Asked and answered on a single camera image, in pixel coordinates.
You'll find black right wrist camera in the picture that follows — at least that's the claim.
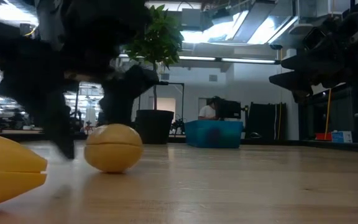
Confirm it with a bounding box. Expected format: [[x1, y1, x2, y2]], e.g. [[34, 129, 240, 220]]
[[302, 26, 328, 50]]

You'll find blue and white box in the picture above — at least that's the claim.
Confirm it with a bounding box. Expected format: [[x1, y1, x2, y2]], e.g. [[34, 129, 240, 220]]
[[331, 130, 353, 144]]

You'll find red box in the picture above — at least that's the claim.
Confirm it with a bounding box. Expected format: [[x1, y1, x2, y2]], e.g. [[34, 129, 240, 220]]
[[314, 132, 333, 141]]

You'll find dark computer monitor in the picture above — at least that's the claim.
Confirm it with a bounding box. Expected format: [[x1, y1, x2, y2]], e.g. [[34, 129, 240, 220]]
[[218, 98, 242, 121]]

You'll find black metal stand frame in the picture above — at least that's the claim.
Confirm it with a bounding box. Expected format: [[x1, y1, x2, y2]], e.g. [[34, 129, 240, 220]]
[[138, 81, 185, 122], [73, 90, 81, 128]]

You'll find tan toy potato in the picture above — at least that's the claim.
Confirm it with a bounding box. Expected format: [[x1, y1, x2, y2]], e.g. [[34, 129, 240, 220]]
[[83, 123, 144, 174]]

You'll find yellow toy banana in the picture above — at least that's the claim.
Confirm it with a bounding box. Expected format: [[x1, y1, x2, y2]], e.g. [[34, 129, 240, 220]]
[[0, 133, 48, 210]]

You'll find person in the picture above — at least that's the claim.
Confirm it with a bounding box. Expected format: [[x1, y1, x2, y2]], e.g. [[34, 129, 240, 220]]
[[198, 96, 221, 121]]

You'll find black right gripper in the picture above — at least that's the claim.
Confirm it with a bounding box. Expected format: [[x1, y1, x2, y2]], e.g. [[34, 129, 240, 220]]
[[268, 12, 358, 104]]

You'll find green potted plant black pot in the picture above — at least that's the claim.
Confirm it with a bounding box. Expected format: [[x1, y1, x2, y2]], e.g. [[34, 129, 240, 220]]
[[123, 4, 185, 145]]

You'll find yellow cable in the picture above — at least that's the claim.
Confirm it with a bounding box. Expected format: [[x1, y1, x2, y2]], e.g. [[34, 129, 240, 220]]
[[324, 88, 333, 132]]

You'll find black upright panel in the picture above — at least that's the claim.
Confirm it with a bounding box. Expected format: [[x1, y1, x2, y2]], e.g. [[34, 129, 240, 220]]
[[247, 101, 288, 141]]

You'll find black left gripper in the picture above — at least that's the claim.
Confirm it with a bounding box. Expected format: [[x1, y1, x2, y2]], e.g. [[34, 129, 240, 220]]
[[0, 39, 160, 160]]

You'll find blue plastic tupperware container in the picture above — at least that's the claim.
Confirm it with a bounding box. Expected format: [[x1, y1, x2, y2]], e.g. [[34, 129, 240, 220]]
[[184, 119, 244, 149]]

